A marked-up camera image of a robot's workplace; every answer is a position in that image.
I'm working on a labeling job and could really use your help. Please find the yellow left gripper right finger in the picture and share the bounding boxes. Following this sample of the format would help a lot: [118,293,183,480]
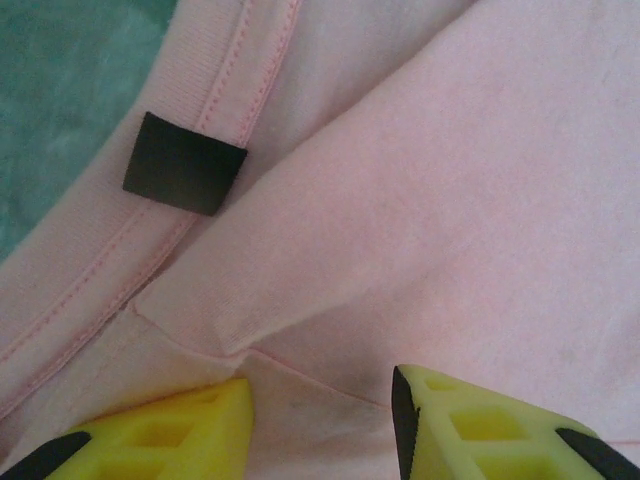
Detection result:
[391,364,640,480]

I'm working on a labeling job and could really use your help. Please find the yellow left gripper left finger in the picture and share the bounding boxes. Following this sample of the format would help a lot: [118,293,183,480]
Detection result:
[0,377,257,480]

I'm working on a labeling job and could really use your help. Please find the pink t-shirt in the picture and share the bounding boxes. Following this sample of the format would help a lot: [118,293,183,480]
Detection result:
[0,0,640,480]

